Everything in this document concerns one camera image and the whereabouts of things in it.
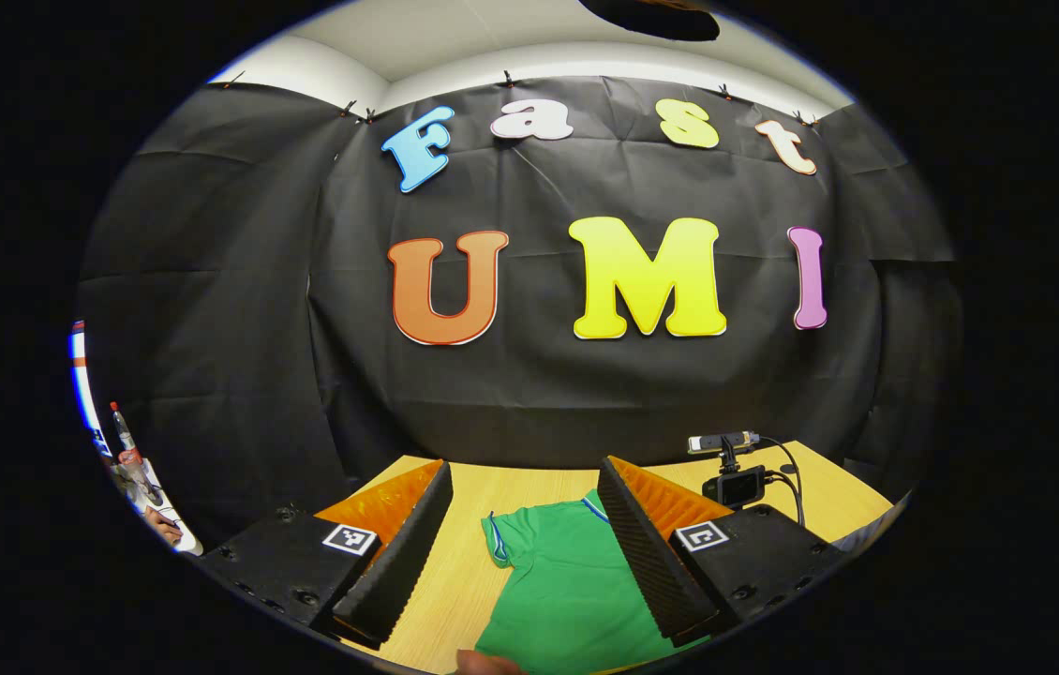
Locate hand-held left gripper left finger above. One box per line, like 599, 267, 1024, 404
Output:
197, 459, 454, 653

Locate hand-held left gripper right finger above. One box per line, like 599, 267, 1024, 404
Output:
597, 457, 849, 648

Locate green T-shirt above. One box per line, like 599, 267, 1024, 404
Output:
473, 489, 708, 675

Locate grey bar-shaped device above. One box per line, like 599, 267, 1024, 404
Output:
687, 430, 762, 456

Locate black backdrop cloth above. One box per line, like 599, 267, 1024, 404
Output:
70, 75, 962, 554

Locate red-capped bottle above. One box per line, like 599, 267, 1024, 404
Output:
108, 401, 139, 468

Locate row of black cloth clips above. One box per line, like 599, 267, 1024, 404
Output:
223, 67, 819, 128

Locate small black camera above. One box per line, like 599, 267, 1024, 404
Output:
702, 450, 768, 514

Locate black cable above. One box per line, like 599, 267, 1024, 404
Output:
754, 435, 808, 528

